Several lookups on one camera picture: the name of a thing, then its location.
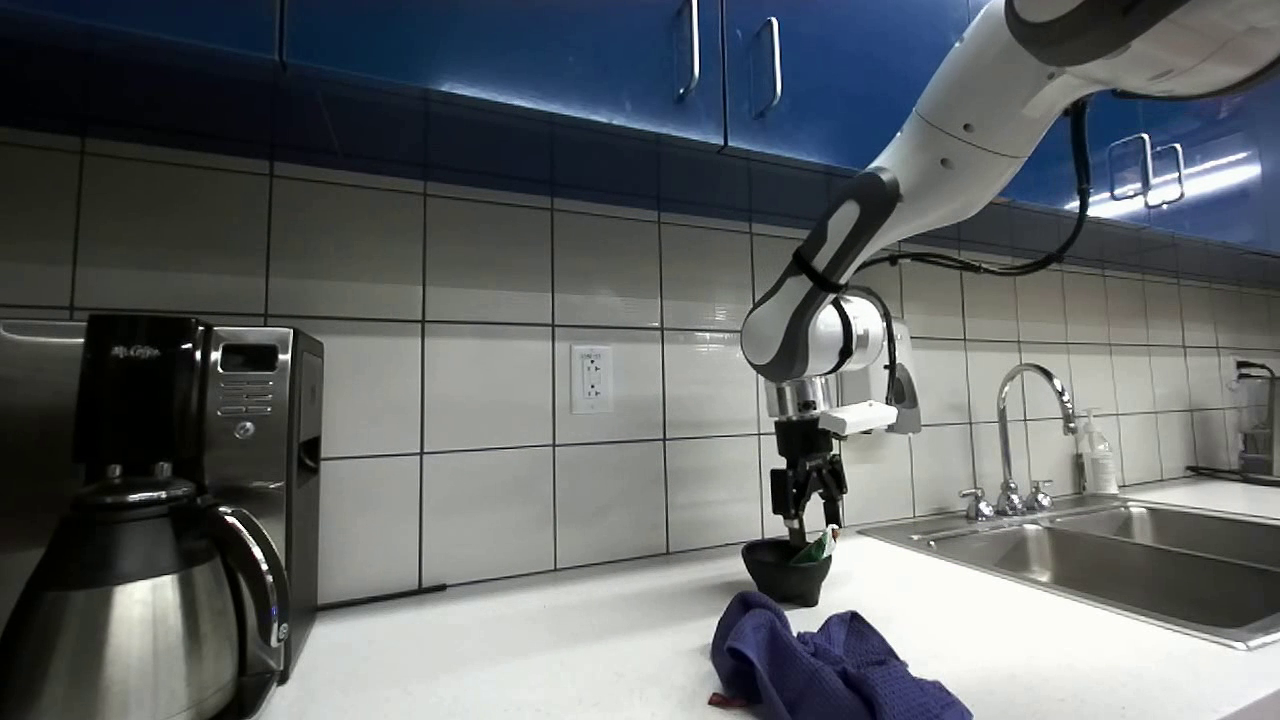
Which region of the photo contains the blue wall cabinet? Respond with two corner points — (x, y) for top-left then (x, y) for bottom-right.
(0, 0), (1280, 255)

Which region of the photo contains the dark blue cloth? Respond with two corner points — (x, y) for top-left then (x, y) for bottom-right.
(710, 588), (976, 720)

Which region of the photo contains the metal cabinet door handle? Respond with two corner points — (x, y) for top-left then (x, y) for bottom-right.
(1152, 138), (1191, 208)
(1105, 128), (1158, 214)
(759, 14), (788, 111)
(681, 0), (710, 100)

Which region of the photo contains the clear soap pump bottle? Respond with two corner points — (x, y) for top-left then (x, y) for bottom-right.
(1077, 417), (1123, 502)

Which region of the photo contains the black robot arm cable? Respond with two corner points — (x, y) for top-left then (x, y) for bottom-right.
(876, 97), (1097, 281)

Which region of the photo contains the steel coffee carafe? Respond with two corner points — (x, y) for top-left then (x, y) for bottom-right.
(0, 476), (298, 720)

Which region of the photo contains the grey countertop coffee machine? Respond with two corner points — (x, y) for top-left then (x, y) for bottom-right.
(1231, 357), (1280, 488)

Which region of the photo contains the black coffee maker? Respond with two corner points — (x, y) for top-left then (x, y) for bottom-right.
(0, 313), (329, 720)

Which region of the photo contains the black bowl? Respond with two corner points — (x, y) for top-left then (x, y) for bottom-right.
(741, 533), (838, 611)

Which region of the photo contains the white wall outlet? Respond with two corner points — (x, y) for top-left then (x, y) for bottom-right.
(570, 341), (618, 417)

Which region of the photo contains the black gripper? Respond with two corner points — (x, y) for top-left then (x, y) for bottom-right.
(768, 417), (851, 541)

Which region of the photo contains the chrome faucet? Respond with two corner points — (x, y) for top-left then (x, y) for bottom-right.
(991, 362), (1092, 516)

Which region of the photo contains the stainless steel double sink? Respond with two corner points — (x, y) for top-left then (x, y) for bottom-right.
(872, 491), (1280, 655)

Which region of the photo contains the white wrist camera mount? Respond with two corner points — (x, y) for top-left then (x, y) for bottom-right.
(818, 396), (901, 441)

